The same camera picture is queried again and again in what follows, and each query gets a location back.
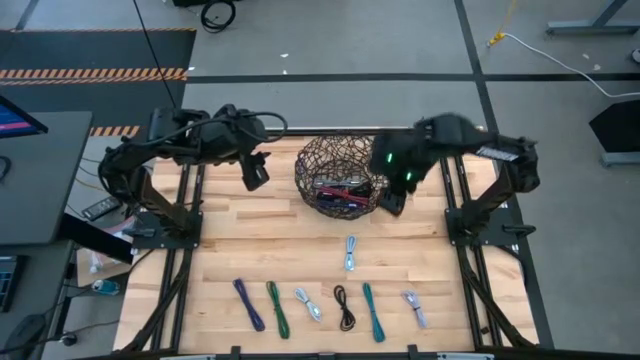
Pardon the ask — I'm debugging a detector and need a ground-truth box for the dark grey side desk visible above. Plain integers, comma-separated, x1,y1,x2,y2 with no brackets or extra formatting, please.
0,239,76,360

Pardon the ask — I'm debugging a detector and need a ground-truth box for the black braided cable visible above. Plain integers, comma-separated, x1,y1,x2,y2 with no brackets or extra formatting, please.
333,284,357,333

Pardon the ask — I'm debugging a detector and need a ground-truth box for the thin black hanging cable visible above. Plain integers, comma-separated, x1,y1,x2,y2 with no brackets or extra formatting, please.
131,0,177,109

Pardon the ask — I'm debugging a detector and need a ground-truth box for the black hazard-striped floor mat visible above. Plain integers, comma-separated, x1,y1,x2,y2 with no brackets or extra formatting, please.
0,27,197,139

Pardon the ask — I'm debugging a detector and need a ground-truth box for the black left wrist camera cable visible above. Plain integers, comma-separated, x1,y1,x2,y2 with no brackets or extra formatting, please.
174,110,290,151

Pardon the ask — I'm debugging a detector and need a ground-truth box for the green cable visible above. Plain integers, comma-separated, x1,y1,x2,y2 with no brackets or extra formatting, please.
265,280,292,341

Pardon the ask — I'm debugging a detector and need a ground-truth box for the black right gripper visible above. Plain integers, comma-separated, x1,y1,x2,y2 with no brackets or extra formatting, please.
370,139,426,217

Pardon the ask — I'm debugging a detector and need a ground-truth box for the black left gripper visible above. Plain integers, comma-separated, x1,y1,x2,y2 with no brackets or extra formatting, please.
241,151,272,193

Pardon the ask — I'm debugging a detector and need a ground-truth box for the grey desk leg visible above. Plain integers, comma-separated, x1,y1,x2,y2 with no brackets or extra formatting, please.
545,0,640,36

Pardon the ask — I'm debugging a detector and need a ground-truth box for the light blue cable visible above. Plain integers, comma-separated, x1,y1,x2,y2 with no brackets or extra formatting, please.
343,234,358,273

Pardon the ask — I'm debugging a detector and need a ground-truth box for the purple cable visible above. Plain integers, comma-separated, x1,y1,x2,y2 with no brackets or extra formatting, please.
232,277,266,333

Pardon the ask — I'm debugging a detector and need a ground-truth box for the black computer mouse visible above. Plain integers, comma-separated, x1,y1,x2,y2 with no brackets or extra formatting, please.
2,313,47,360

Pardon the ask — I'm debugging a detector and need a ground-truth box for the dark brown wire basket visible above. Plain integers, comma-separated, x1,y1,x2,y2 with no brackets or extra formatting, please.
293,133,389,221

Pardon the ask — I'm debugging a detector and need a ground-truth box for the black stand on grey foot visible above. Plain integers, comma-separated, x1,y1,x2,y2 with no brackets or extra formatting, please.
588,98,640,169

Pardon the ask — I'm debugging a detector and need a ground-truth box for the yellow cord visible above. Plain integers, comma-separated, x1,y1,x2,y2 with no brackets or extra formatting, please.
487,0,519,48

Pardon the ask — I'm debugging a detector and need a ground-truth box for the laptop keyboard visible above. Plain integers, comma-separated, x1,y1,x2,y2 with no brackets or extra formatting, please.
0,254,24,314

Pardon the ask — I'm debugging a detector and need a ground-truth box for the coiled black cable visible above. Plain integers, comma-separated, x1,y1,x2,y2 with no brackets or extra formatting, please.
200,0,237,34

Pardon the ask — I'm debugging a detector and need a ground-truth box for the lavender grey cable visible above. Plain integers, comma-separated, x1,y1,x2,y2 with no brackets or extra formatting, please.
400,289,429,330

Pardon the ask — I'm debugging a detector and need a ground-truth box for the teal bottle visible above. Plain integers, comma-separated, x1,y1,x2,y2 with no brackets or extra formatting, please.
91,278,122,297

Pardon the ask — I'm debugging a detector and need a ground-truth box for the teal cable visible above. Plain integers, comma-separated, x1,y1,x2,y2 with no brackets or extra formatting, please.
361,282,387,344

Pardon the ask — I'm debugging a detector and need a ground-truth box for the white floor cable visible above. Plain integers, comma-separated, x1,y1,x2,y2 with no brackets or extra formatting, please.
502,32,640,99

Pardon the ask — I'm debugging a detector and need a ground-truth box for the black desk crossbar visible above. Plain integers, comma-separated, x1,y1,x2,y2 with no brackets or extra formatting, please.
57,212,135,265

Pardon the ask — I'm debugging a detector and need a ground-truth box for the cardboard box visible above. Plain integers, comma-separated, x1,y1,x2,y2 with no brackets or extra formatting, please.
74,247,135,289

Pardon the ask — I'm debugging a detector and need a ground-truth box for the black remote control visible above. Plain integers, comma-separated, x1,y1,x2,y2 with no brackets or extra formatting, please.
81,195,122,223

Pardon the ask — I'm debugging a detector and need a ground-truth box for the computer monitor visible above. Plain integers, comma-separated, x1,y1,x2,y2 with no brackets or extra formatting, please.
0,94,50,140

